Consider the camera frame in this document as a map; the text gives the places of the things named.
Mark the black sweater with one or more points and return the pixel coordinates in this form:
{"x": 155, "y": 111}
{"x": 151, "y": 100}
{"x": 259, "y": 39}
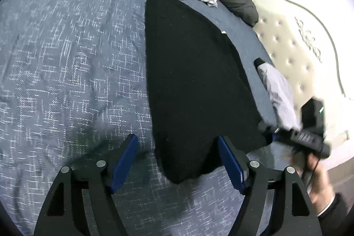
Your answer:
{"x": 193, "y": 86}

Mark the folded grey garment black trim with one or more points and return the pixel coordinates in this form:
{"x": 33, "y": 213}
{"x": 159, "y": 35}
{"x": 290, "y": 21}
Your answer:
{"x": 279, "y": 92}

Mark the person's right hand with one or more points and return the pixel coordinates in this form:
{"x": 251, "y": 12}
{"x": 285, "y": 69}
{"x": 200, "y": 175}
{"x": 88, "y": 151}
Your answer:
{"x": 323, "y": 186}

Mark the person's right forearm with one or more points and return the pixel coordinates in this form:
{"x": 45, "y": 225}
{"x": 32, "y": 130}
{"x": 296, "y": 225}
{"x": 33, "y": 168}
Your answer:
{"x": 337, "y": 214}

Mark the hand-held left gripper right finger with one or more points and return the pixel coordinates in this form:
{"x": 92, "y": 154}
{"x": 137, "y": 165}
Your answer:
{"x": 232, "y": 164}

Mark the cream tufted headboard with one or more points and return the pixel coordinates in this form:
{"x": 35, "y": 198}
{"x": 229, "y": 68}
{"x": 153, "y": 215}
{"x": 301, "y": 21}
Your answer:
{"x": 304, "y": 45}

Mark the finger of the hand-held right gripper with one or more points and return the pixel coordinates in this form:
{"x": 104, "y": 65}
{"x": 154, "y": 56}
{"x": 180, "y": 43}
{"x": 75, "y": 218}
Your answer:
{"x": 267, "y": 127}
{"x": 272, "y": 137}

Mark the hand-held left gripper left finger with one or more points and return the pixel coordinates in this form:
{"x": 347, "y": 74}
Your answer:
{"x": 124, "y": 164}

